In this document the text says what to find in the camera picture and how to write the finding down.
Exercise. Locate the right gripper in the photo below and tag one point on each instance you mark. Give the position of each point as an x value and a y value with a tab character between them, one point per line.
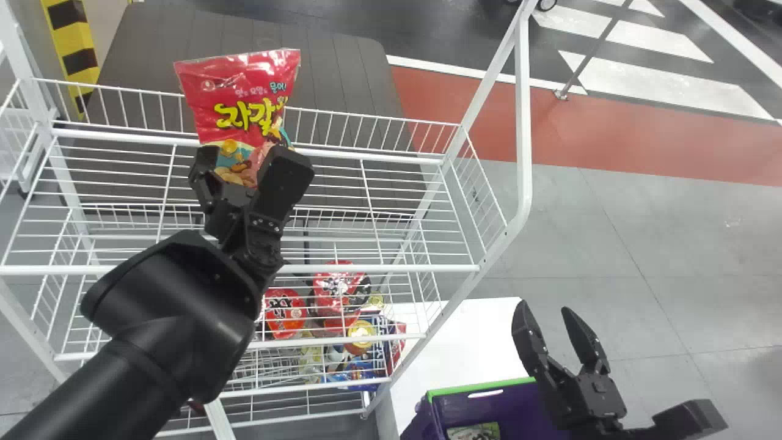
583	400

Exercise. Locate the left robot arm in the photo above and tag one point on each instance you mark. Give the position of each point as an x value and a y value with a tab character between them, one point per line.
153	342

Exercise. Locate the yellow noodle cup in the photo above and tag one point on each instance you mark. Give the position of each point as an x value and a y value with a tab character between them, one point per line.
360	336

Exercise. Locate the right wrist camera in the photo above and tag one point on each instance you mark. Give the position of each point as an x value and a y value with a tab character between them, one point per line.
687	421

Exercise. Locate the yellow black striped post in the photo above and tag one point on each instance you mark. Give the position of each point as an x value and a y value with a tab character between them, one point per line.
73	49

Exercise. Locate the red snack packet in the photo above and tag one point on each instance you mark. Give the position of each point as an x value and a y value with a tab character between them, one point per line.
241	101

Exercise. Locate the blue snack packet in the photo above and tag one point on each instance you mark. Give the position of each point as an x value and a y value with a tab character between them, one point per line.
382	351

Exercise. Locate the purple crate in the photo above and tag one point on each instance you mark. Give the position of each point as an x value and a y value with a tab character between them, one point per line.
482	409

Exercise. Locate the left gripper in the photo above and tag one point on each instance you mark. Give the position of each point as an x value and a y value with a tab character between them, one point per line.
229	214

